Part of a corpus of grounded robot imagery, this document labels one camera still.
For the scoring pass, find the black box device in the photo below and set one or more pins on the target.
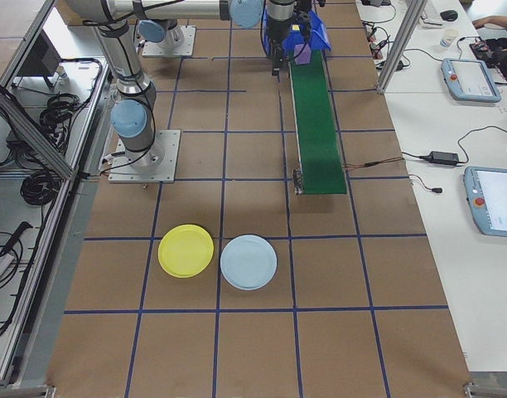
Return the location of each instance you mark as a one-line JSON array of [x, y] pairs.
[[42, 58]]

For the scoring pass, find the black computer mouse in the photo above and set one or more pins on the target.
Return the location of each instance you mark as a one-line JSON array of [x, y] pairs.
[[449, 15]]

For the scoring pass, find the yellow round plate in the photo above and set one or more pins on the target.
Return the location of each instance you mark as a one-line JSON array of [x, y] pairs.
[[186, 250]]

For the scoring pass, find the white paper cup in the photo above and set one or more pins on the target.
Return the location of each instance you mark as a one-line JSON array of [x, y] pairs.
[[448, 39]]

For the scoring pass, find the white keyboard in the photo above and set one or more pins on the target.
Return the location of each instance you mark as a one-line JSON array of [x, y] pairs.
[[431, 14]]

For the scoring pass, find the purple foam block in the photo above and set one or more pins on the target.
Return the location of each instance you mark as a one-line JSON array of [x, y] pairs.
[[302, 56]]

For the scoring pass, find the aluminium profile post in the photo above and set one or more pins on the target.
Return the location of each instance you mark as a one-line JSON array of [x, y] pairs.
[[396, 49]]

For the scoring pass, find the green conveyor belt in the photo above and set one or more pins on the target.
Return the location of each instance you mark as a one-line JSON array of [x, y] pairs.
[[317, 137]]

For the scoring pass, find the small circuit board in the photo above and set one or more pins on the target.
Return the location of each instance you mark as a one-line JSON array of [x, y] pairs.
[[370, 32], [378, 49]]

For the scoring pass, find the blue plastic storage bin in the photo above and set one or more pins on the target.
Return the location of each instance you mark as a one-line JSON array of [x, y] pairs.
[[320, 33]]

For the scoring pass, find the V-shaped metal bar frame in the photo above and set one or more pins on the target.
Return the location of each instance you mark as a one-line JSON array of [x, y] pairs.
[[34, 139]]

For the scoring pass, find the white square base plate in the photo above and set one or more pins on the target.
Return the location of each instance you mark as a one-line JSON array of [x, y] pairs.
[[188, 45], [167, 166]]

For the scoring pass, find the black power adapter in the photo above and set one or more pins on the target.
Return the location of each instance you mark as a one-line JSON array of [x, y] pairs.
[[444, 157]]

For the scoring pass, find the light blue round plate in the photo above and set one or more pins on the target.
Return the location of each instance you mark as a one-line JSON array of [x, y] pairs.
[[248, 262]]

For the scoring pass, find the bystander bare forearm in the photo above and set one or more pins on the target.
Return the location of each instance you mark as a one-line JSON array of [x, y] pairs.
[[504, 21]]

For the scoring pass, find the aluminium frame bar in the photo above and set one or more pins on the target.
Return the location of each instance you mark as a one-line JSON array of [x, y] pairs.
[[21, 391], [489, 389]]

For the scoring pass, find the light blue teach pendant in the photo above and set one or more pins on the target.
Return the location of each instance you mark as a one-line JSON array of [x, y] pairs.
[[491, 201], [471, 79]]

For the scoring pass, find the bystander bare hand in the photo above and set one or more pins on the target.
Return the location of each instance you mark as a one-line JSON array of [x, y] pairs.
[[482, 23]]

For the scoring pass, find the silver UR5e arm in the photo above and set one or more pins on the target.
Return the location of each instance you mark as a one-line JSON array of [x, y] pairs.
[[125, 66], [154, 31]]

